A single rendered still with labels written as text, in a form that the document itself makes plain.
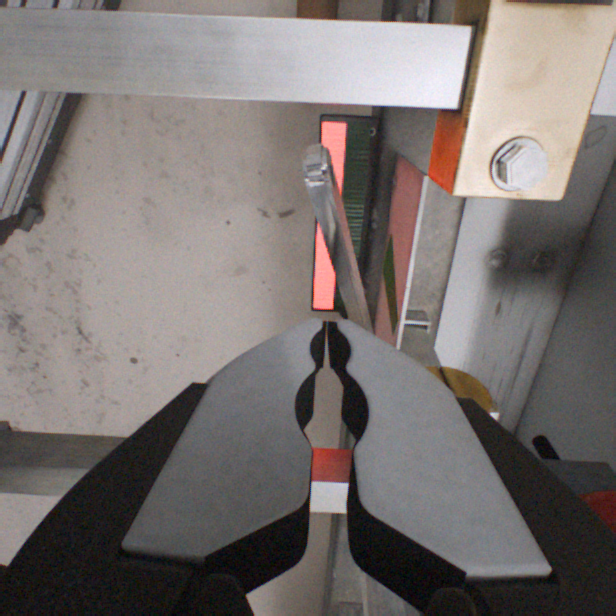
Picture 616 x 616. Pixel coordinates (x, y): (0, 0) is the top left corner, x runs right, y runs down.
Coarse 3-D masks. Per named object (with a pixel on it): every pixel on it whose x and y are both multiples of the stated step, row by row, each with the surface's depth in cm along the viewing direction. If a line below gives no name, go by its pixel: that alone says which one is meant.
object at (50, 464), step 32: (0, 448) 28; (32, 448) 28; (64, 448) 28; (96, 448) 28; (320, 448) 29; (0, 480) 28; (32, 480) 28; (64, 480) 27; (320, 480) 27; (576, 480) 27; (608, 480) 27
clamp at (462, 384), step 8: (432, 368) 26; (440, 368) 27; (448, 368) 26; (440, 376) 26; (448, 376) 26; (456, 376) 26; (464, 376) 26; (472, 376) 26; (448, 384) 25; (456, 384) 25; (464, 384) 25; (472, 384) 25; (480, 384) 25; (456, 392) 24; (464, 392) 24; (472, 392) 24; (480, 392) 24; (488, 392) 25; (480, 400) 24; (488, 400) 24; (488, 408) 23; (496, 408) 25; (496, 416) 25
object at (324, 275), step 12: (324, 132) 31; (336, 132) 31; (324, 144) 32; (336, 144) 32; (336, 156) 32; (336, 168) 33; (324, 252) 36; (324, 264) 36; (324, 276) 37; (324, 288) 38; (324, 300) 38
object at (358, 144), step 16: (352, 128) 31; (368, 128) 31; (352, 144) 32; (368, 144) 32; (352, 160) 32; (368, 160) 32; (352, 176) 33; (352, 192) 33; (352, 208) 34; (352, 224) 35; (352, 240) 35; (336, 288) 38; (336, 304) 38
